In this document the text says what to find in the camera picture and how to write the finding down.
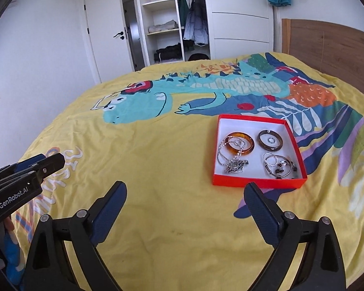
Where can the silver twisted bangle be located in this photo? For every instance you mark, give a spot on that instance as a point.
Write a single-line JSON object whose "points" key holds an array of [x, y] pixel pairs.
{"points": [[264, 161]]}

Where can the red cardboard box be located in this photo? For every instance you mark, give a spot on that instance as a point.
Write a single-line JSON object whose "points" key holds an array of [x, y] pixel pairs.
{"points": [[254, 183]]}

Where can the black bag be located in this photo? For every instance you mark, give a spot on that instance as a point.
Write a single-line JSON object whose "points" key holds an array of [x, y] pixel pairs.
{"points": [[197, 57]]}

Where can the wooden headboard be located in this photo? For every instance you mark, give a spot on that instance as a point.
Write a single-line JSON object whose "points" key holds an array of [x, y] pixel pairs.
{"points": [[330, 45]]}

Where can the plain silver bangle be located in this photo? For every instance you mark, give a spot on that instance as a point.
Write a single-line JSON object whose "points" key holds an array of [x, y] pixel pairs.
{"points": [[291, 165]]}

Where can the black folded clothes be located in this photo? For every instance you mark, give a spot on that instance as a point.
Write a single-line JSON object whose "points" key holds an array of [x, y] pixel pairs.
{"points": [[168, 53]]}

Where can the person's left hand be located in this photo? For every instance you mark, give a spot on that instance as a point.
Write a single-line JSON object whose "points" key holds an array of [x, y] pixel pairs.
{"points": [[8, 225]]}

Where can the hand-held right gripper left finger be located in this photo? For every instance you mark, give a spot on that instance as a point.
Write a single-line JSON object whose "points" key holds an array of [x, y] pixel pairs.
{"points": [[109, 215]]}

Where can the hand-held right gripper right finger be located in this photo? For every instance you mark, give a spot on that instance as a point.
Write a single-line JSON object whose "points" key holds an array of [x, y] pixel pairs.
{"points": [[261, 212]]}

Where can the white door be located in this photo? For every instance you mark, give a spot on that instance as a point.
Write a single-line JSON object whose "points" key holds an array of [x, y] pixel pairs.
{"points": [[106, 51]]}

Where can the white wardrobe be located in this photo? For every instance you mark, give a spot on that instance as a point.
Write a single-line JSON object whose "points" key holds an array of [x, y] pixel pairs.
{"points": [[239, 21]]}

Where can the beige folded clothes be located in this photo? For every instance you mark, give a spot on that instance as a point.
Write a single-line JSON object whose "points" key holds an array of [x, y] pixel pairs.
{"points": [[163, 26]]}

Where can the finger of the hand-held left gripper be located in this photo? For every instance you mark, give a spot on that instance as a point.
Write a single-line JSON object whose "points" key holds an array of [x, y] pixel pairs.
{"points": [[27, 163], [53, 163]]}

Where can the yellow printed blanket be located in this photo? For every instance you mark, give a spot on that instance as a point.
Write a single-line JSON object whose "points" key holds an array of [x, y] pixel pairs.
{"points": [[154, 157]]}

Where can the person's blue patterned clothing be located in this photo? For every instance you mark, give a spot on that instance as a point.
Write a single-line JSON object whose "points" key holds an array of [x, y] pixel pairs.
{"points": [[12, 254]]}

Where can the amber resin bangle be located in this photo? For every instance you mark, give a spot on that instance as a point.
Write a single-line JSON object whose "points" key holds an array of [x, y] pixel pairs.
{"points": [[251, 145]]}

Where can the hanging dark jackets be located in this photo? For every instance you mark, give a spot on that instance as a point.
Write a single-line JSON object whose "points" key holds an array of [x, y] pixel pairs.
{"points": [[195, 18]]}

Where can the dark brown bangle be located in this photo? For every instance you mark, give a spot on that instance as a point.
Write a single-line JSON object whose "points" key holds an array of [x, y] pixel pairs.
{"points": [[259, 139]]}

